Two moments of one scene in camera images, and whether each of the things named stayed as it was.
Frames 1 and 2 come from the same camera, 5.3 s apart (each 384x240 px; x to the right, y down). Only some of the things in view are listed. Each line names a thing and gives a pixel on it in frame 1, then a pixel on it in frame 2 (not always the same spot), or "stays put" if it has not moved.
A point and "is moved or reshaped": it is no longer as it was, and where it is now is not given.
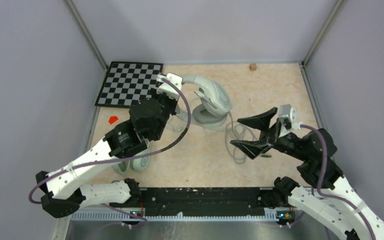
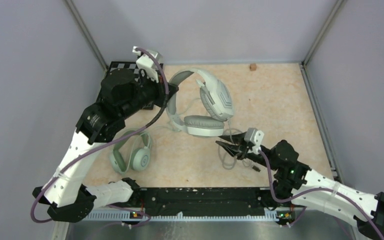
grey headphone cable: x=238 y=131 is moved or reshaped
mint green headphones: x=123 y=167 stays put
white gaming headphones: x=212 y=113 is moved or reshaped
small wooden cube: x=253 y=67 stays put
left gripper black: x=162 y=95 to x=159 y=87
